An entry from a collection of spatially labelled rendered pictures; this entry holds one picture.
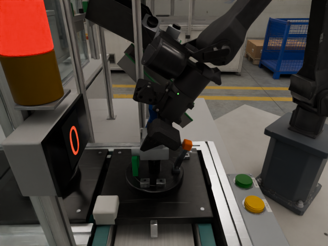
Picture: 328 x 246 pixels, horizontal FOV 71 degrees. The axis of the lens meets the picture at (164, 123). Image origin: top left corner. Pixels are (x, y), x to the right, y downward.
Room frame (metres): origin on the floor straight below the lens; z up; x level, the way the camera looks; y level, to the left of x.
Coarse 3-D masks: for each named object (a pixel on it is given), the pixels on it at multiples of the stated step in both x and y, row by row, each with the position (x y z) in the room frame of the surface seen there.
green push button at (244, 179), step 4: (236, 176) 0.43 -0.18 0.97; (240, 176) 0.43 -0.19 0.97; (244, 176) 0.43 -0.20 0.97; (248, 176) 0.43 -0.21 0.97; (236, 180) 0.42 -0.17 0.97; (240, 180) 0.41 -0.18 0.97; (244, 180) 0.41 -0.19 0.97; (248, 180) 0.41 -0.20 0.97; (252, 180) 0.42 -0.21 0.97; (240, 184) 0.40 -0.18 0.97; (244, 184) 0.40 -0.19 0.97; (248, 184) 0.40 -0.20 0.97
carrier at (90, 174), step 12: (84, 156) 0.51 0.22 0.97; (96, 156) 0.51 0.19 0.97; (84, 168) 0.46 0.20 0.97; (96, 168) 0.46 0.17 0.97; (72, 180) 0.40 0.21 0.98; (84, 180) 0.41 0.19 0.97; (96, 180) 0.41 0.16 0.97; (72, 192) 0.38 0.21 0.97; (84, 192) 0.38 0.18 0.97; (96, 192) 0.39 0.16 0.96; (72, 204) 0.34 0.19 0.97; (84, 204) 0.34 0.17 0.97; (72, 216) 0.31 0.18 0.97; (84, 216) 0.31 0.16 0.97
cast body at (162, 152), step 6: (144, 132) 0.43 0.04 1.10; (144, 138) 0.41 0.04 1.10; (132, 150) 0.42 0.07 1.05; (138, 150) 0.42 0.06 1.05; (150, 150) 0.41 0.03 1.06; (156, 150) 0.41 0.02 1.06; (162, 150) 0.41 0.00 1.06; (168, 150) 0.41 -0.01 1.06; (144, 156) 0.40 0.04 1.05; (150, 156) 0.41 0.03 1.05; (156, 156) 0.41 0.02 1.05; (162, 156) 0.41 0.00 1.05; (168, 156) 0.41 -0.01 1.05
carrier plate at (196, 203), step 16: (112, 160) 0.49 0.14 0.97; (128, 160) 0.49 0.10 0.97; (192, 160) 0.49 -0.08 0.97; (112, 176) 0.43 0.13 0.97; (192, 176) 0.43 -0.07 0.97; (112, 192) 0.38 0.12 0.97; (128, 192) 0.38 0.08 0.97; (176, 192) 0.38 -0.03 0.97; (192, 192) 0.38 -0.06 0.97; (128, 208) 0.33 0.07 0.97; (144, 208) 0.33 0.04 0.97; (160, 208) 0.33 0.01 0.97; (176, 208) 0.33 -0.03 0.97; (192, 208) 0.33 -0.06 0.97; (208, 208) 0.33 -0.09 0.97; (128, 224) 0.31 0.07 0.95; (144, 224) 0.31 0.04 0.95; (160, 224) 0.31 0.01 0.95
